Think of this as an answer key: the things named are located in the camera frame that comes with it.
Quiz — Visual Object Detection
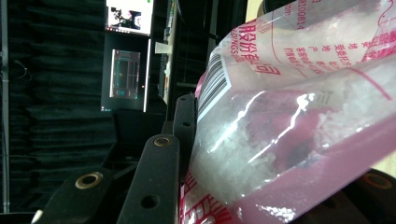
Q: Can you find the grey metal pole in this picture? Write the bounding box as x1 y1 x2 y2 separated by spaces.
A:
0 0 9 215

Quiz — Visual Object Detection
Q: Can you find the dark screen monitor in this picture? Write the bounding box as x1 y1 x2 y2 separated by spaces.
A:
100 32 152 114

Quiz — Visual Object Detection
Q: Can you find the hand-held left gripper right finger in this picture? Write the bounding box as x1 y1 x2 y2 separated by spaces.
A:
293 189 375 224

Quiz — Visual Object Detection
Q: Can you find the pink and clear seasoning bag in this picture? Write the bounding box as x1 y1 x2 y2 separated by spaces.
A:
178 0 396 224

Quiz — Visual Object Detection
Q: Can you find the bright monitor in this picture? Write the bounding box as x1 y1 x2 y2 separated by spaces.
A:
105 0 155 37

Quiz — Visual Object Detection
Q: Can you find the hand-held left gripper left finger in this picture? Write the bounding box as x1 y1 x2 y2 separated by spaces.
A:
116 94 198 224

